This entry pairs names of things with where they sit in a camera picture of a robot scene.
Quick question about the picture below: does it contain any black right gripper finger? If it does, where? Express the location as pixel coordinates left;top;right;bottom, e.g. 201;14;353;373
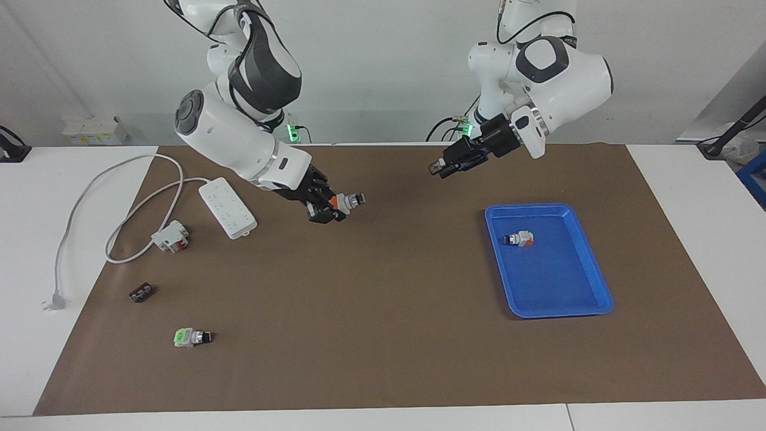
306;201;348;224
314;175;345;204

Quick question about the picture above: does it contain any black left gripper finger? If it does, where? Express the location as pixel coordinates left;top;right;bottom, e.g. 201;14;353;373
428;153;479;179
442;136;482;162

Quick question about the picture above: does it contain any white selector switch orange block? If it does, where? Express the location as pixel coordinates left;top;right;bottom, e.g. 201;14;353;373
331;192;367;215

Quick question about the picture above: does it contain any white power strip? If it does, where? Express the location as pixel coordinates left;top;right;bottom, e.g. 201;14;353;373
199;177;259;240

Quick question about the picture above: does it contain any brown table mat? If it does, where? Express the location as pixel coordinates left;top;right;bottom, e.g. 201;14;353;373
33;142;766;417

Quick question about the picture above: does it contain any white red circuit breaker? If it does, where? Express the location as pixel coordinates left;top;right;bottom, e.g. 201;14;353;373
151;220;190;254

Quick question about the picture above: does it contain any blue plastic tray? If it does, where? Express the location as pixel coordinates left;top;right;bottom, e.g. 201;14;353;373
484;203;615;319

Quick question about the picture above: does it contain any black stand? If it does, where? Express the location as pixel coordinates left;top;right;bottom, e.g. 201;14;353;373
697;95;766;160

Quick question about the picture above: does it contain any white cardboard box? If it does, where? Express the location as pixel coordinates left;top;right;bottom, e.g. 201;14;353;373
62;115;128;146

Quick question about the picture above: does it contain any clear plastic bag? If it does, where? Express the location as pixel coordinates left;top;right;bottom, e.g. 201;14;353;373
721;123;762;165

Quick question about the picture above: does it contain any blue crate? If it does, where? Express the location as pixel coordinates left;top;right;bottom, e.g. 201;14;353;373
736;150;766;211

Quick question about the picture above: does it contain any black clamp base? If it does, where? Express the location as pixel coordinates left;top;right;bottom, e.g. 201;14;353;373
0;126;32;163

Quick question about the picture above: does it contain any black left base cable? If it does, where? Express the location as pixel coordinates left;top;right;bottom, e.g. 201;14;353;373
426;114;479;142

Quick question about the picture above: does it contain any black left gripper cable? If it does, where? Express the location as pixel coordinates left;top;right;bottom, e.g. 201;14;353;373
496;0;578;45

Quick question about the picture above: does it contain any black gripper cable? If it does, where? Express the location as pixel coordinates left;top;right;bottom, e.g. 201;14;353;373
496;0;578;45
163;0;211;44

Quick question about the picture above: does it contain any white selector switch green block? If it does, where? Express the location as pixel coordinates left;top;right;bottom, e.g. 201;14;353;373
174;327;213;348

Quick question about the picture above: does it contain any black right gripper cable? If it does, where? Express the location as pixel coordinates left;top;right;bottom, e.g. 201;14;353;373
163;0;211;44

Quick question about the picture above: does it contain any white power cable with plug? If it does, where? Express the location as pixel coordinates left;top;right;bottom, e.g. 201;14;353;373
42;153;210;312

